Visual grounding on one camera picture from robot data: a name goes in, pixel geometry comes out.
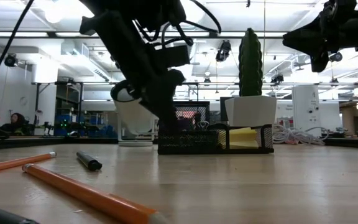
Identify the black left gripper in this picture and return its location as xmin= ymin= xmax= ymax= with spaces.
xmin=139 ymin=70 xmax=186 ymax=131

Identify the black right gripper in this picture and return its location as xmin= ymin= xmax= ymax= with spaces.
xmin=283 ymin=0 xmax=358 ymax=73

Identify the yellow sticky note pad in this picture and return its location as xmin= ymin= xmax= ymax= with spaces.
xmin=228 ymin=126 xmax=260 ymax=149

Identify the orange pencil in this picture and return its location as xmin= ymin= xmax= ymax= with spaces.
xmin=21 ymin=163 xmax=170 ymax=224
xmin=0 ymin=151 xmax=57 ymax=176

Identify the black mesh desk organizer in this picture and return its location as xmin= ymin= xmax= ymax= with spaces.
xmin=157 ymin=100 xmax=275 ymax=156

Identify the white spot lamp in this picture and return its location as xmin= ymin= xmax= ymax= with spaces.
xmin=109 ymin=79 xmax=158 ymax=147

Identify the black ceiling spotlight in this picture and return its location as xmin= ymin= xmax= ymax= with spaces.
xmin=270 ymin=73 xmax=285 ymax=85
xmin=215 ymin=39 xmax=232 ymax=63
xmin=4 ymin=53 xmax=19 ymax=68

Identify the green cactus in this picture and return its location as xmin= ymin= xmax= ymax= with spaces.
xmin=237 ymin=27 xmax=264 ymax=97

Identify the white electrical cabinet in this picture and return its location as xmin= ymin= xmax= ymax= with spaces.
xmin=291 ymin=84 xmax=322 ymax=138

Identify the white hexagonal plant pot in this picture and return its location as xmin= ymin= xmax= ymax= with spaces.
xmin=224 ymin=95 xmax=278 ymax=128

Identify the black metal shelving rack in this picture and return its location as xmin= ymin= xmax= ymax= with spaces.
xmin=31 ymin=81 xmax=85 ymax=138

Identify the person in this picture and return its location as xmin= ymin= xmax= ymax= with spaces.
xmin=0 ymin=112 xmax=27 ymax=135

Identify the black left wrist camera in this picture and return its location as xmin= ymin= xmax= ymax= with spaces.
xmin=162 ymin=44 xmax=191 ymax=68

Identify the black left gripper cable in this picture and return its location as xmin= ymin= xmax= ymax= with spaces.
xmin=132 ymin=0 xmax=223 ymax=47

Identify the white lamp cable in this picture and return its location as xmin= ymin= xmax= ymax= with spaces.
xmin=272 ymin=123 xmax=331 ymax=146

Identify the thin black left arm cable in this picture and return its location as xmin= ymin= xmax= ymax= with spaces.
xmin=0 ymin=0 xmax=35 ymax=98

